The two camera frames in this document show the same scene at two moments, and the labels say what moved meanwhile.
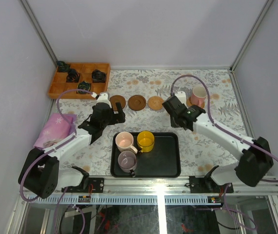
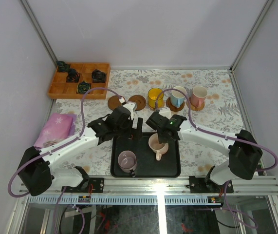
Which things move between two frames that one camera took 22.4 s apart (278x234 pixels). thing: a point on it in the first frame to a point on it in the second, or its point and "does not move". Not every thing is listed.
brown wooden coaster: [117, 98] does not move
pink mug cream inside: [198, 95] does not move
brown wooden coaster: [137, 102] does not move
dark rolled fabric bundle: [73, 75] does not move
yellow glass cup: [145, 139] to [155, 94]
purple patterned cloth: [56, 127] does not move
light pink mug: [124, 141] to [159, 148]
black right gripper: [173, 123] to [162, 140]
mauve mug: [127, 162] does not move
